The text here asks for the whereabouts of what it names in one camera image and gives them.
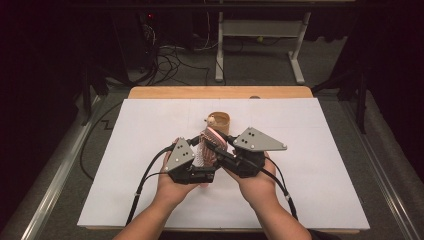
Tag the person's left hand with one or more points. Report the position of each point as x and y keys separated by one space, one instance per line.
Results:
x=170 y=188

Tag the aluminium floor rail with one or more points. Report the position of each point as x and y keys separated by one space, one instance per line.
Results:
x=56 y=186
x=376 y=173

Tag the white board sheet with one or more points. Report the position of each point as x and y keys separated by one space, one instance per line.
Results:
x=316 y=173

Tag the pink hairbrush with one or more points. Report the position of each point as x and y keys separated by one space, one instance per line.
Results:
x=208 y=160

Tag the white metal stand frame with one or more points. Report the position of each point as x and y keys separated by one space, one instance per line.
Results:
x=260 y=28

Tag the person's right hand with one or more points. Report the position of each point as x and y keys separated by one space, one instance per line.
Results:
x=258 y=190

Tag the wooden table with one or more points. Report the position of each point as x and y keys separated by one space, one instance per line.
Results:
x=186 y=92

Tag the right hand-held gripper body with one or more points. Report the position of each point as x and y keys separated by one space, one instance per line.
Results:
x=256 y=141

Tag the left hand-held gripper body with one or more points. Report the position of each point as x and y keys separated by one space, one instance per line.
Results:
x=181 y=166

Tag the small beige figurine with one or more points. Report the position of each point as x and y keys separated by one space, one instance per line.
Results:
x=210 y=120

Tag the round wooden cup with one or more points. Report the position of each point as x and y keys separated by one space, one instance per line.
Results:
x=223 y=124

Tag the black metal stand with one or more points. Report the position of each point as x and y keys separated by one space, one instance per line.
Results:
x=361 y=100
x=87 y=96

